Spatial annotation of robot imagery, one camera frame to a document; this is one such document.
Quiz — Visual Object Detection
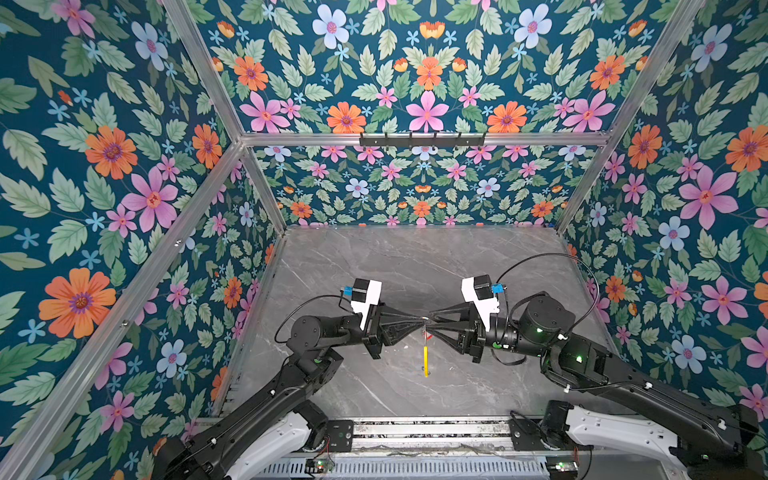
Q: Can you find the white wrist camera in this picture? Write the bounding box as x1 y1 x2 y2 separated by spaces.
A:
461 274 500 331
343 278 382 332

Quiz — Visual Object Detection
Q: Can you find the camera cable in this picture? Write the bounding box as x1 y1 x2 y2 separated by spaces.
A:
495 251 601 325
274 293 352 344

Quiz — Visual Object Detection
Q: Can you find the small circuit board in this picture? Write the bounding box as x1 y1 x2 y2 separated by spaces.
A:
304 458 335 476
546 458 579 480

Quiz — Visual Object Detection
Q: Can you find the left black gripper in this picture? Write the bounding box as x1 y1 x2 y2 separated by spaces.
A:
327 298 425 364

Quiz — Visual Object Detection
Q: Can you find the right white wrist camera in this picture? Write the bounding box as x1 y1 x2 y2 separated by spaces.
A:
461 274 500 331

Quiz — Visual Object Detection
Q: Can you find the black hook rail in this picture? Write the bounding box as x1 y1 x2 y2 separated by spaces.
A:
358 132 486 149

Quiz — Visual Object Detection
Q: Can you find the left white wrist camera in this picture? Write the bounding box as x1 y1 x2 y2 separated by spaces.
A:
343 278 382 332

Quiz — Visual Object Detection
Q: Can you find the left camera cable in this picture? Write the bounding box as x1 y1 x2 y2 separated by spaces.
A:
274 293 352 344

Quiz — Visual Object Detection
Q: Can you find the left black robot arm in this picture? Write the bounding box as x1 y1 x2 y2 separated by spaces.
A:
151 305 427 479

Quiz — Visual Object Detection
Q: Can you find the right small circuit board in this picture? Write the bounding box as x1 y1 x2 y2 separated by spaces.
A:
546 458 579 480

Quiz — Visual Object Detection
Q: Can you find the left small circuit board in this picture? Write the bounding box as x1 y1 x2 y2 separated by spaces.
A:
304 458 335 476

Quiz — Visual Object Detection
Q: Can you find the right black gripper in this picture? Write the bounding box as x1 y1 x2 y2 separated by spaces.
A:
429 302 551 366

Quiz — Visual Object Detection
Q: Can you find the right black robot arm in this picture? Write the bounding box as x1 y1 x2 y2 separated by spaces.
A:
426 292 765 479

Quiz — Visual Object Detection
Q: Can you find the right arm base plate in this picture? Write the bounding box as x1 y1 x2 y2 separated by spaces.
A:
508 416 563 451

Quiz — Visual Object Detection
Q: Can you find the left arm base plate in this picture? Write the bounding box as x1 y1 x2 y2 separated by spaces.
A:
310 419 355 453

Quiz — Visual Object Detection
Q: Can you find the aluminium front rail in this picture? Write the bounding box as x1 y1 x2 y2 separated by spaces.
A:
185 415 679 460

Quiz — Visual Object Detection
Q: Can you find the right camera cable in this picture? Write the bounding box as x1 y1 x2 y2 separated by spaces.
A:
495 251 601 325

